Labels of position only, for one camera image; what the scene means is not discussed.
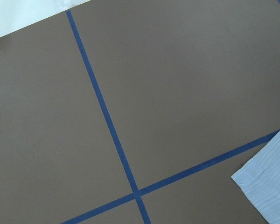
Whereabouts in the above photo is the light blue button-up shirt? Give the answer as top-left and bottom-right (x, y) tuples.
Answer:
(231, 131), (280, 224)

